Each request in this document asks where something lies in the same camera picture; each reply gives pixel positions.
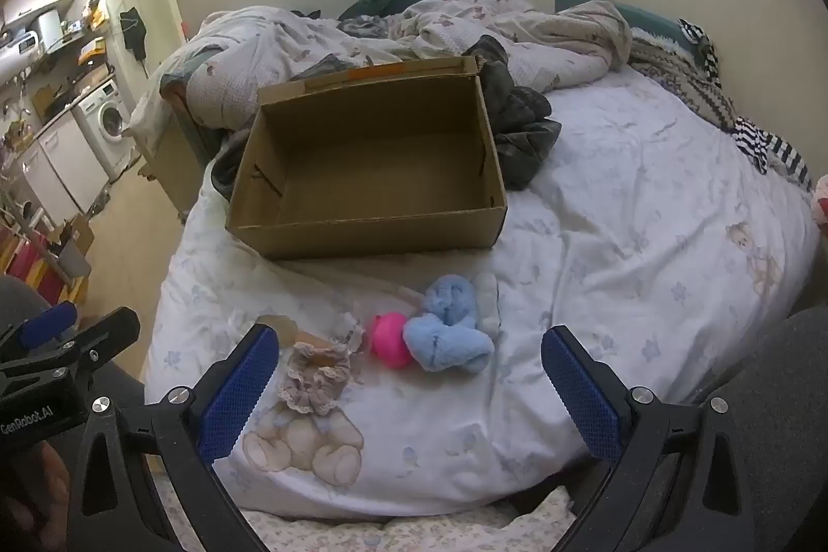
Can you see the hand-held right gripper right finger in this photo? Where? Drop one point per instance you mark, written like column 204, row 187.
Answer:
column 582, row 397

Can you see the teal pillow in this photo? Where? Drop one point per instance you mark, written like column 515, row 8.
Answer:
column 647, row 18

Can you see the person's right leg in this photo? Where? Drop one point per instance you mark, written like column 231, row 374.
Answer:
column 776, row 371

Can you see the brown cardboard box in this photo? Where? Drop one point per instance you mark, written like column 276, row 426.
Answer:
column 362, row 170

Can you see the light blue scrunchie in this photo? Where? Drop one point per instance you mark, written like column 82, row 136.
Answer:
column 446, row 348

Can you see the camouflage clothing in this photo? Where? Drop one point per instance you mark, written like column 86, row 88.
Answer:
column 517, row 131

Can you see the wooden bed frame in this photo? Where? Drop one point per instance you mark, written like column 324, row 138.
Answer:
column 171, row 164

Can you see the cluttered kitchen shelf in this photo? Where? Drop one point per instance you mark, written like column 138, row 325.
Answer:
column 94, row 34

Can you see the person's left hand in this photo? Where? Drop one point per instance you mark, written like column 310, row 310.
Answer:
column 52, row 481

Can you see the open cardboard box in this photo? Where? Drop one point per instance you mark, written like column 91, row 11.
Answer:
column 74, row 254

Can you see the white floral duvet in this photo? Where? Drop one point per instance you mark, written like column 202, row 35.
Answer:
column 259, row 54

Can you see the white knotted sock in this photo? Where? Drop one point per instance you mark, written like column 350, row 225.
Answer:
column 488, row 300

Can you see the white bear print bed sheet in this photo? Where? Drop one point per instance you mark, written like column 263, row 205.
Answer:
column 614, row 267

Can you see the white washing machine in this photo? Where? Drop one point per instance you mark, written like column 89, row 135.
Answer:
column 107, row 125

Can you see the red patterned plush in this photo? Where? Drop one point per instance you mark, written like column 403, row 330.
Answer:
column 821, row 203

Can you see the white floor cabinet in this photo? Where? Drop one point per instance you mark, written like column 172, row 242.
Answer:
column 64, row 170

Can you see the person's leg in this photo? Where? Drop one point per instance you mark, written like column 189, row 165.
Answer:
column 776, row 371
column 19, row 293

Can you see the black white striped cloth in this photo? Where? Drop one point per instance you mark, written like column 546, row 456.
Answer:
column 770, row 151

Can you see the small clear accessory packet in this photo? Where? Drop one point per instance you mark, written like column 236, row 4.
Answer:
column 349, row 335

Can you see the floral patterned mattress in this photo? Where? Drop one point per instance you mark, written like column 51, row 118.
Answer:
column 401, row 536

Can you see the black hanging bag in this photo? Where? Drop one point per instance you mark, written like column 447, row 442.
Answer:
column 134, row 31

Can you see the red yellow rack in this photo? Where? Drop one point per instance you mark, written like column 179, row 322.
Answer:
column 26, row 267

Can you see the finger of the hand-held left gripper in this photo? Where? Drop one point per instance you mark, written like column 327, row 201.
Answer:
column 110, row 332
column 45, row 322

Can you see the brown cardboard tag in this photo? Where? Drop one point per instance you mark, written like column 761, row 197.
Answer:
column 278, row 327

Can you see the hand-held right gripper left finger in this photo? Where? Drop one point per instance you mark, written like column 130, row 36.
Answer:
column 239, row 390

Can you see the patterned knit blanket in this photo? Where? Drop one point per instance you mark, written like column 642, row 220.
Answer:
column 685, row 80

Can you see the pink scrunchie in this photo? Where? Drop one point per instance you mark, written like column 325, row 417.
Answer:
column 388, row 338

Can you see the beige lace scrunchie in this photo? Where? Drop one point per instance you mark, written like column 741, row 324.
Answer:
column 317, row 377

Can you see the white kitchen appliance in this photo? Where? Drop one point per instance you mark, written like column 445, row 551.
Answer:
column 48, row 28

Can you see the person's left leg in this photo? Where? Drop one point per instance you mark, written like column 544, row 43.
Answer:
column 19, row 293

